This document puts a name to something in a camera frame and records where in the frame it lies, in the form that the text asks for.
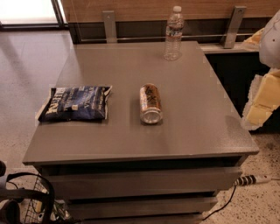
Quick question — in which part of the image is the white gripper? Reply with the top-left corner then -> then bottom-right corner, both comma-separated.
241,10 -> 280,130

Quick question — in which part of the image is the orange drink can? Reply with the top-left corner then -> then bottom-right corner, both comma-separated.
140,83 -> 163,124

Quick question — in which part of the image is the clear plastic water bottle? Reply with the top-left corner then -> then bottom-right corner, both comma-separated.
164,6 -> 185,61

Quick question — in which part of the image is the white power strip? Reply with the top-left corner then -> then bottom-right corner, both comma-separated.
234,174 -> 280,187

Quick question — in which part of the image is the grey drawer cabinet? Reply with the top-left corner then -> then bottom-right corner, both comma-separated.
24,42 -> 258,224

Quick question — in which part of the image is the blue chip bag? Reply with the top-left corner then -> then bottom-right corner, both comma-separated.
36,86 -> 112,123

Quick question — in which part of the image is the right metal bracket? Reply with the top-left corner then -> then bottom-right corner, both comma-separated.
220,6 -> 247,49

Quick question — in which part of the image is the metal bracket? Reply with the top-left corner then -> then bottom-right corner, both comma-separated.
102,10 -> 117,43
220,6 -> 247,49

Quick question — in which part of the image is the black power cable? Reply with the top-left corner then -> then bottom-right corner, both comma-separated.
201,183 -> 238,221

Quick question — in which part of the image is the left metal bracket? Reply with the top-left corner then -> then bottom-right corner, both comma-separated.
102,10 -> 117,43

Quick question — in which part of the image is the black wire basket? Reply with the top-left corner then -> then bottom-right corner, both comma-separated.
23,178 -> 72,224

